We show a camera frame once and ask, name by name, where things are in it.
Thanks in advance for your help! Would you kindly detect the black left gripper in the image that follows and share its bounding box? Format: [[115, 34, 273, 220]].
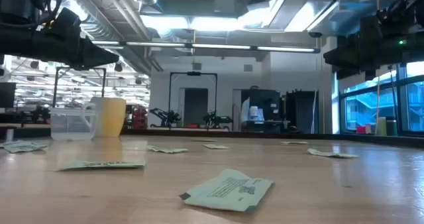
[[19, 7, 120, 70]]

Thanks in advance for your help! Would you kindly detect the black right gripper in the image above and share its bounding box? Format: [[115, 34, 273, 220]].
[[323, 15, 424, 82]]

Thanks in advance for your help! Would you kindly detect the yellow ceramic mug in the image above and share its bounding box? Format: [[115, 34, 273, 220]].
[[89, 97, 127, 138]]

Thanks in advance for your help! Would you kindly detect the clear plastic container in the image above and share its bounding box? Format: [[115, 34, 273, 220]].
[[49, 103, 97, 142]]

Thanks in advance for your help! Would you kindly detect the dark green cup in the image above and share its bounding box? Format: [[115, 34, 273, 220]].
[[386, 116, 398, 137]]

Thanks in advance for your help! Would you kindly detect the black computer monitor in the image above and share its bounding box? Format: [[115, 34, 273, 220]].
[[0, 82, 17, 109]]

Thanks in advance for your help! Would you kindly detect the dark storage cabinet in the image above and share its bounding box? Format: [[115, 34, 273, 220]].
[[285, 90, 319, 135]]

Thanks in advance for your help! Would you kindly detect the red tool cabinet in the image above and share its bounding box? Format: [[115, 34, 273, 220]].
[[132, 105, 149, 129]]

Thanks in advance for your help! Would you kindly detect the black equipment rack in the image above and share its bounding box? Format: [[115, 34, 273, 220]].
[[240, 88, 282, 132]]

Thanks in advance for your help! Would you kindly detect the white plastic jug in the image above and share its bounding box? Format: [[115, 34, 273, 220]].
[[248, 105, 265, 122]]

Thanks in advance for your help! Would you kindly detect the long linear ceiling light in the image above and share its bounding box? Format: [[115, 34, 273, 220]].
[[91, 40, 321, 54]]

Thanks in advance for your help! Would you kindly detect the black station gantry frame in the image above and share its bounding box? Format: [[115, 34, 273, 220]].
[[168, 71, 219, 129], [52, 66, 107, 109]]

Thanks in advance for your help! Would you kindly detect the black window frame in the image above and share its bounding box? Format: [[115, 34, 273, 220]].
[[337, 62, 424, 138]]

